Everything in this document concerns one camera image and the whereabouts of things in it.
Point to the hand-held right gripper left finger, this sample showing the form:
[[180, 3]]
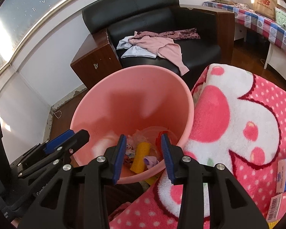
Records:
[[118, 162]]

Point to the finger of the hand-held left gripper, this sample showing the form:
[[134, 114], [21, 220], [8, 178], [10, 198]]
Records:
[[58, 141], [79, 137]]

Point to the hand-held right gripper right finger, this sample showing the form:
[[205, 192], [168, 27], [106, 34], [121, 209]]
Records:
[[168, 159]]

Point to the patterned wrapper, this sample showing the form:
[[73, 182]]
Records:
[[130, 153]]

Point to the lilac wrapper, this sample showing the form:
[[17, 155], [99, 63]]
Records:
[[151, 161]]

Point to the red transparent plastic wrapper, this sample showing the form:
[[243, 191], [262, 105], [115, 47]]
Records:
[[158, 140]]

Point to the yellow ridged wrapper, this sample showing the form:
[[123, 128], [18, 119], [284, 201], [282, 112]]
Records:
[[140, 157], [273, 224]]

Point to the pink plastic bucket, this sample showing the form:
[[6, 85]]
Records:
[[124, 105]]

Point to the pink dotted printed blanket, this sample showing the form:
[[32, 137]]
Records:
[[240, 128]]

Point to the light blue cloth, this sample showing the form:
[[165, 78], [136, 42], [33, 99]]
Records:
[[135, 52]]

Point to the pink garment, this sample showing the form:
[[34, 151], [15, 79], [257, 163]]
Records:
[[162, 47]]

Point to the flat red packet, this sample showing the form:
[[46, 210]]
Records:
[[282, 205]]

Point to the mauve patterned cloth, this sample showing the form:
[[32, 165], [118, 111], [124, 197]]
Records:
[[181, 33]]

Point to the black leather armchair wooden sides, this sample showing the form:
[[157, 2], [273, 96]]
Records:
[[138, 7]]

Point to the white desk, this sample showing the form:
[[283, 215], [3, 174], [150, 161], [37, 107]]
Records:
[[239, 32]]

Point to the checked heart tablecloth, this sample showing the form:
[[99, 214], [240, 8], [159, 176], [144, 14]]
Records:
[[259, 21]]

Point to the flat brown box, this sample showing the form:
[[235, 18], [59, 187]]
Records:
[[221, 1]]

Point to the green and white box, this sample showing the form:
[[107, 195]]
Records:
[[282, 18]]

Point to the brown paper bag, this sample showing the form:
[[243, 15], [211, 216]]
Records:
[[263, 3]]

